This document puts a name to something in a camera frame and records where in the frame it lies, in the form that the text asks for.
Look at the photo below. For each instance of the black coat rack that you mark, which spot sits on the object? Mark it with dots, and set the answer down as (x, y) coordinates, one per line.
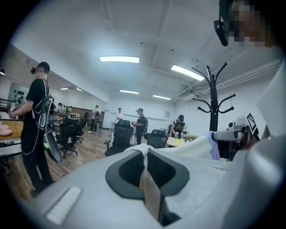
(213, 100)

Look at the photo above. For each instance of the pink plate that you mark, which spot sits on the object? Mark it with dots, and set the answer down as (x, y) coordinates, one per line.
(5, 132)

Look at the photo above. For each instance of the light wooden table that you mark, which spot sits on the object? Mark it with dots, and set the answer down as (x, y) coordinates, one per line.
(176, 143)

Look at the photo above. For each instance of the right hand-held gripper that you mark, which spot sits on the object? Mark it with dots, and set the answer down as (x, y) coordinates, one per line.
(248, 121)

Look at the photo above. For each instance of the person's white shirt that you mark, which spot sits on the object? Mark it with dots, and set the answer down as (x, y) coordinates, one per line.
(273, 98)

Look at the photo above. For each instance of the wall poster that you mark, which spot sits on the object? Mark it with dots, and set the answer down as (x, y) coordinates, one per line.
(167, 114)

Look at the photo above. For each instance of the grey wall board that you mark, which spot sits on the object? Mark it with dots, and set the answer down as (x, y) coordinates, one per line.
(19, 92)

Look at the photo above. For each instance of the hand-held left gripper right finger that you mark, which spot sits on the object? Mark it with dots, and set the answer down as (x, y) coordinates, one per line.
(196, 190)

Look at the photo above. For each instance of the ceiling light panel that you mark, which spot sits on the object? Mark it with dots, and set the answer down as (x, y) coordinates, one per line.
(129, 92)
(119, 59)
(186, 72)
(161, 97)

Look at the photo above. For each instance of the round grey disc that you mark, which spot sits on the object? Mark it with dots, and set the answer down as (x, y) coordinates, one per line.
(53, 146)

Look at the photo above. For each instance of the white clothes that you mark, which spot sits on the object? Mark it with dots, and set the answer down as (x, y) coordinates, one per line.
(178, 146)

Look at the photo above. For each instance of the black office chair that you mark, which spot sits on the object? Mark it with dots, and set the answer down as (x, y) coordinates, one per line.
(83, 125)
(156, 138)
(68, 132)
(119, 138)

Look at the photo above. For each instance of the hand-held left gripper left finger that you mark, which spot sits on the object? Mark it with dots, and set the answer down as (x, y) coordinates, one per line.
(89, 201)

